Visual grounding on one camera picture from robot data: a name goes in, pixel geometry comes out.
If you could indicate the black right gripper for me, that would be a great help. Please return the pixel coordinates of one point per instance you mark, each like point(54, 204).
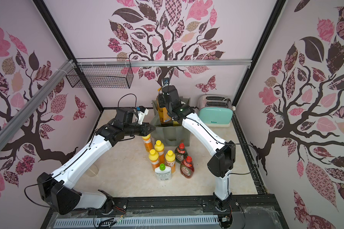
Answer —
point(166, 106)

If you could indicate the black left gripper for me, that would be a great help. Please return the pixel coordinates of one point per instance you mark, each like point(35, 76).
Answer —
point(145, 131)

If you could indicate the grey-green shopping bag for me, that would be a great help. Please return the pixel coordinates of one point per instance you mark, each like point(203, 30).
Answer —
point(170, 136)

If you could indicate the orange pump soap bottle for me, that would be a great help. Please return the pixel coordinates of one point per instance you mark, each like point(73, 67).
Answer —
point(165, 120)

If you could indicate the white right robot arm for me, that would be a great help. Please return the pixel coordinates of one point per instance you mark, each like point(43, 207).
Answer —
point(223, 153)

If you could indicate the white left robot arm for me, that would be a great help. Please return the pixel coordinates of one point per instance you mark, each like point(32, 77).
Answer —
point(57, 189)

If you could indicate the orange bottle yellow cap rear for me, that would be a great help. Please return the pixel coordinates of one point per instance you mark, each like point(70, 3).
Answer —
point(147, 140)

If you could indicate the orange bottle yellow cap middle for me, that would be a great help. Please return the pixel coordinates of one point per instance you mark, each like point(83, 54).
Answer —
point(159, 147)

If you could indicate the orange bottle yellow cap front-left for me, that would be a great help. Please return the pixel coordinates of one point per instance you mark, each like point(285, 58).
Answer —
point(154, 159)

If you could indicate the orange bottle yellow cap front-right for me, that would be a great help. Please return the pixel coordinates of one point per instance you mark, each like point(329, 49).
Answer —
point(170, 160)

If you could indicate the dark green bottle red cap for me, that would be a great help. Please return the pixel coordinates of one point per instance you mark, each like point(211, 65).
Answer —
point(180, 153)

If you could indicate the mint green toaster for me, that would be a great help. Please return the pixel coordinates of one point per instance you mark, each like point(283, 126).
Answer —
point(215, 110)

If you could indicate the white bottle green cap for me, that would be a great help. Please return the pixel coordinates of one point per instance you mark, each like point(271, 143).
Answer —
point(163, 172)

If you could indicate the clear glass jar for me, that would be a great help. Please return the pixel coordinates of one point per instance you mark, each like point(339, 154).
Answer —
point(92, 171)

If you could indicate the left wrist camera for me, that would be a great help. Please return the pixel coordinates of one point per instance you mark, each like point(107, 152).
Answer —
point(131, 115)

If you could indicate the black wire basket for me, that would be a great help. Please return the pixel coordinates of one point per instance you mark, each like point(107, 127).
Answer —
point(101, 73)

